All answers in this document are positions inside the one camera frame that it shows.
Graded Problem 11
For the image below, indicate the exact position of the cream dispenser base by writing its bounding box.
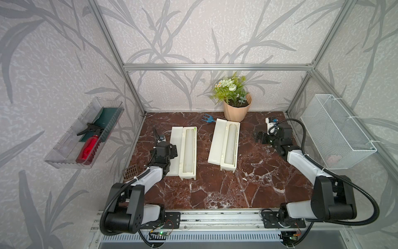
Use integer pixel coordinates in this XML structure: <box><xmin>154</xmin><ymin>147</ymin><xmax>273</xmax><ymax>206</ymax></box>
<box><xmin>166</xmin><ymin>127</ymin><xmax>197</xmax><ymax>180</ymax></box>

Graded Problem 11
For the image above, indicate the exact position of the plastic wrap roll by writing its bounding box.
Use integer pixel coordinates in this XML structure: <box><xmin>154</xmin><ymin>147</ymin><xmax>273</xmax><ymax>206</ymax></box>
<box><xmin>224</xmin><ymin>123</ymin><xmax>237</xmax><ymax>165</ymax></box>
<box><xmin>183</xmin><ymin>128</ymin><xmax>194</xmax><ymax>174</ymax></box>

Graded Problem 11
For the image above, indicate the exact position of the cream wrap dispenser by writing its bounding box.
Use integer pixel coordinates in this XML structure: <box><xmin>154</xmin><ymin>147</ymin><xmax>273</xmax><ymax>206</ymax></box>
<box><xmin>208</xmin><ymin>119</ymin><xmax>240</xmax><ymax>173</ymax></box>

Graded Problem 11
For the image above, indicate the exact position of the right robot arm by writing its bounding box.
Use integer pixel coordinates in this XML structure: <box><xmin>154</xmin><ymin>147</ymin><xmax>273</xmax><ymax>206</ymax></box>
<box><xmin>254</xmin><ymin>123</ymin><xmax>357</xmax><ymax>222</ymax></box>

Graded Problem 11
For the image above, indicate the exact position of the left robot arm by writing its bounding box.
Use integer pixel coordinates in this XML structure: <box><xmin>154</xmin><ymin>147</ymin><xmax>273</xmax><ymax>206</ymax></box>
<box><xmin>99</xmin><ymin>142</ymin><xmax>178</xmax><ymax>236</ymax></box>

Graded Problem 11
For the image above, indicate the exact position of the brown slotted scoop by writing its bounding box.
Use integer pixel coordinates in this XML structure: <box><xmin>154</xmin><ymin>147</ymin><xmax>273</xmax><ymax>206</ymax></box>
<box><xmin>123</xmin><ymin>165</ymin><xmax>140</xmax><ymax>183</ymax></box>

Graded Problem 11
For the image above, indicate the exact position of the pink flower pot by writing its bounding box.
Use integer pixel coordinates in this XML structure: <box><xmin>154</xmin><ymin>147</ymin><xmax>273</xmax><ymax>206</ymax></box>
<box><xmin>223</xmin><ymin>93</ymin><xmax>252</xmax><ymax>122</ymax></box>

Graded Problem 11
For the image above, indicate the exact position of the blue hand rake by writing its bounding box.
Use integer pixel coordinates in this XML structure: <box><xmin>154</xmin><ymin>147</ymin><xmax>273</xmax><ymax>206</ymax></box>
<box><xmin>201</xmin><ymin>114</ymin><xmax>216</xmax><ymax>123</ymax></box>

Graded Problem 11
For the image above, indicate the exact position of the green folded cloth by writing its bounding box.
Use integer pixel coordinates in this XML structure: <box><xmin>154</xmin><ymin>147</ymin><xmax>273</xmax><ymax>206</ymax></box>
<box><xmin>79</xmin><ymin>107</ymin><xmax>123</xmax><ymax>143</ymax></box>

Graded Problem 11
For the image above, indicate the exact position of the green artificial plant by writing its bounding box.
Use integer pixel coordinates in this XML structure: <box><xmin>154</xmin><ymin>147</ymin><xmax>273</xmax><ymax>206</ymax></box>
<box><xmin>210</xmin><ymin>73</ymin><xmax>249</xmax><ymax>107</ymax></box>

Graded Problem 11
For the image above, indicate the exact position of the red spray bottle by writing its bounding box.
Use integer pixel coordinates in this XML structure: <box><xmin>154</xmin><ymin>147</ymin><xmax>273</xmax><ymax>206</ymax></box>
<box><xmin>76</xmin><ymin>123</ymin><xmax>104</xmax><ymax>165</ymax></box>

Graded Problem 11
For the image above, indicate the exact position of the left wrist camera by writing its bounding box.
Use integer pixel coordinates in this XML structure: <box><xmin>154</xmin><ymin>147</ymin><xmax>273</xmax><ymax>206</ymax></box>
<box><xmin>158</xmin><ymin>134</ymin><xmax>166</xmax><ymax>143</ymax></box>

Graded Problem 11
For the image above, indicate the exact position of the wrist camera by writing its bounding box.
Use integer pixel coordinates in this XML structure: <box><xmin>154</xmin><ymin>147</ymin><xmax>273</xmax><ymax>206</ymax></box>
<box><xmin>158</xmin><ymin>134</ymin><xmax>166</xmax><ymax>143</ymax></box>
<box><xmin>265</xmin><ymin>117</ymin><xmax>278</xmax><ymax>135</ymax></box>

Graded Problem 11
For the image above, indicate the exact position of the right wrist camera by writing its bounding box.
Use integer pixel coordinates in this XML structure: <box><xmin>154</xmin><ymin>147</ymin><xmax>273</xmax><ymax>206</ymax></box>
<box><xmin>265</xmin><ymin>117</ymin><xmax>278</xmax><ymax>135</ymax></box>

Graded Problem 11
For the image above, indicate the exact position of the white wire basket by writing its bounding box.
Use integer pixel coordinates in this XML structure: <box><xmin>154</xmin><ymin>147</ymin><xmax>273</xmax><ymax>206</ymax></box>
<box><xmin>301</xmin><ymin>94</ymin><xmax>377</xmax><ymax>170</ymax></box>

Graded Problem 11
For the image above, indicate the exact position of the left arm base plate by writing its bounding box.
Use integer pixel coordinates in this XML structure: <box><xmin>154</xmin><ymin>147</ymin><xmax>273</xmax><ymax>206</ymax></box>
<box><xmin>141</xmin><ymin>212</ymin><xmax>181</xmax><ymax>229</ymax></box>

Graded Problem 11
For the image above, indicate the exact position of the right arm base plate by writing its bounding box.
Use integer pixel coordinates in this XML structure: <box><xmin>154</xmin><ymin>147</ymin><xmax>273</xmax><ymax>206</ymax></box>
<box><xmin>260</xmin><ymin>209</ymin><xmax>306</xmax><ymax>229</ymax></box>

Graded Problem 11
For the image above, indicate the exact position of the clear plastic wall tray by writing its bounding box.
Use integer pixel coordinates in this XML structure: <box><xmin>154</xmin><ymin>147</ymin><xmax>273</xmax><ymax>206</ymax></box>
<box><xmin>44</xmin><ymin>97</ymin><xmax>124</xmax><ymax>169</ymax></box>

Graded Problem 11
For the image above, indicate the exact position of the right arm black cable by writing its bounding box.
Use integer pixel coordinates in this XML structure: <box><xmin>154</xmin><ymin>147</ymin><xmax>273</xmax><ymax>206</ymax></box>
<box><xmin>268</xmin><ymin>118</ymin><xmax>380</xmax><ymax>247</ymax></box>

